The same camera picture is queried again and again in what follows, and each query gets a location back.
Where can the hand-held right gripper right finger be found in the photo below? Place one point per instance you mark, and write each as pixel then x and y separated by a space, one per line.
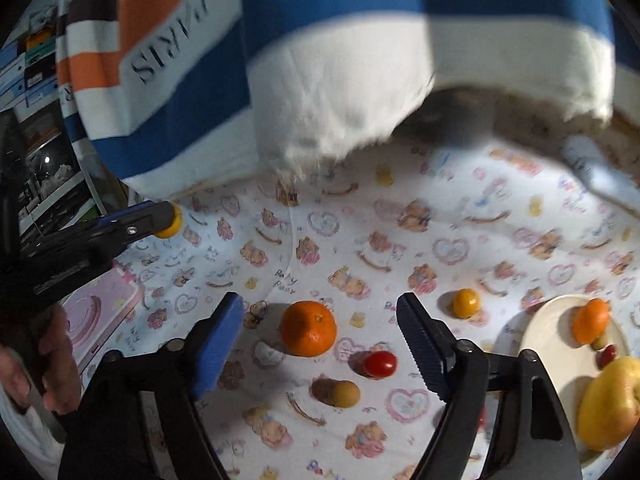
pixel 425 350

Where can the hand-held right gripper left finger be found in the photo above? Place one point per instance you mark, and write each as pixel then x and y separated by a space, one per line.
pixel 220 345

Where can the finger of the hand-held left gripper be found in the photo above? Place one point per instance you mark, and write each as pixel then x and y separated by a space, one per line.
pixel 135 230
pixel 125 214

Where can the small yellow tomato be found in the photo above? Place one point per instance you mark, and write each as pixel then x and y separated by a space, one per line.
pixel 169 227
pixel 466 303

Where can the red cherry tomato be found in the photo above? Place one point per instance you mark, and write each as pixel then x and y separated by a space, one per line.
pixel 382 364

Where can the orange mandarin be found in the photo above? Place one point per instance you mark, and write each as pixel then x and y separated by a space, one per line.
pixel 307 329
pixel 591 321

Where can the small brown fruit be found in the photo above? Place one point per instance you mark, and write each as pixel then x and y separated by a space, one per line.
pixel 601 342
pixel 345 393

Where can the cream round plate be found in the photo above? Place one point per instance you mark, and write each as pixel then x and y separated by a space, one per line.
pixel 550 330

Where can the small dark red fruit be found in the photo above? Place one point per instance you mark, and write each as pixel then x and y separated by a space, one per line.
pixel 607 355

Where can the large yellow apple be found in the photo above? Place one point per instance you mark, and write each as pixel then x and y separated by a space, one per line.
pixel 605 405

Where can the person's left forearm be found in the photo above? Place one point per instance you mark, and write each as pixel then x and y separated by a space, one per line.
pixel 25 435

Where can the person's left hand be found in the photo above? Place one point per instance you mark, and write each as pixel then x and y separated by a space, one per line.
pixel 60 360

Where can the pink box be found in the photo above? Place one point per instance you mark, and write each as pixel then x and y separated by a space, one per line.
pixel 95 310

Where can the bear print tablecloth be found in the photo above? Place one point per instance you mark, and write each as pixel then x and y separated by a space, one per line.
pixel 350 240

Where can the storage shelf with boxes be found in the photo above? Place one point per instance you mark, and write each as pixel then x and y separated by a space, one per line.
pixel 40 85

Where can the striped cloth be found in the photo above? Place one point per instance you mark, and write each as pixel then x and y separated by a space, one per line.
pixel 325 85

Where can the white flat device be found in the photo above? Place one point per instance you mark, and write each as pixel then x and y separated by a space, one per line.
pixel 595 170

